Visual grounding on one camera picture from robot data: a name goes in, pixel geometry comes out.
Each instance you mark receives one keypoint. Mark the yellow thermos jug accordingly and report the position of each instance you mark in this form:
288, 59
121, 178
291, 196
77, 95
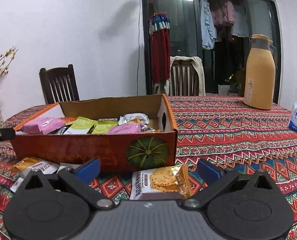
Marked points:
260, 73

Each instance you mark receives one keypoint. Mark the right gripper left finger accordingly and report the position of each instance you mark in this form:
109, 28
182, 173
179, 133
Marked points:
72, 180

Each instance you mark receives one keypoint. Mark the silver packet in box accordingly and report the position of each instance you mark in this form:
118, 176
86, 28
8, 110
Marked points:
134, 118

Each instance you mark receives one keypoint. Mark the wooden chair with cloth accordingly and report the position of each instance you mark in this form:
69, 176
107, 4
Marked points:
184, 80

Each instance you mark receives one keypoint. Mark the light blue hanging shirt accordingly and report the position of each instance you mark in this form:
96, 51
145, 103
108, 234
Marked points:
208, 30

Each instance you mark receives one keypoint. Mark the green snack packet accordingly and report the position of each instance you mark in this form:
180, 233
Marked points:
102, 127
80, 126

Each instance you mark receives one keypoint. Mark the dark wooden chair left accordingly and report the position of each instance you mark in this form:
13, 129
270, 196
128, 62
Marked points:
59, 84

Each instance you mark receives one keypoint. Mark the patterned red tablecloth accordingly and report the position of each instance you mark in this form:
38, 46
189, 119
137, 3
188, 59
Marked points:
222, 130

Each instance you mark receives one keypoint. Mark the large pink snack packet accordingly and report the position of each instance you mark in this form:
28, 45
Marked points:
45, 125

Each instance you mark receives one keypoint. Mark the white packet under finger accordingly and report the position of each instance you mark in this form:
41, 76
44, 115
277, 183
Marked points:
18, 182

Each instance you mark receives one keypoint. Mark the beige cloth on chair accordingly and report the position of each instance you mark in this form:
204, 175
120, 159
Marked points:
164, 87

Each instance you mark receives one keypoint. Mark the round lamp on stand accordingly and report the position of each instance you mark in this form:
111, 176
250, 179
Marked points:
144, 18

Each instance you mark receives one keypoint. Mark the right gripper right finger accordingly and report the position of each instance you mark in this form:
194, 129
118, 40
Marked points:
228, 189

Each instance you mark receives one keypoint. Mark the pink hanging garment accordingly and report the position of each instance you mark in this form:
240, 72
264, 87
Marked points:
223, 13

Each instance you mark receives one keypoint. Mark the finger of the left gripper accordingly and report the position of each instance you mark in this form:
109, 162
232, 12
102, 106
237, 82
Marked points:
7, 134

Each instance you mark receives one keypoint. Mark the black sliding door frame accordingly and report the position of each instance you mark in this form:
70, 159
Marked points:
225, 65

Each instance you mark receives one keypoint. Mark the cracker packet right of box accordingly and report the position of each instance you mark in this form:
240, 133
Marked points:
170, 182

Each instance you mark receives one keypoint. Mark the red tasselled hanging ornament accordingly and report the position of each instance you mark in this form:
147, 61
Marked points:
159, 31

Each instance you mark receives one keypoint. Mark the yellow cracker snack packet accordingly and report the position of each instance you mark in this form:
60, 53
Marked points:
28, 164

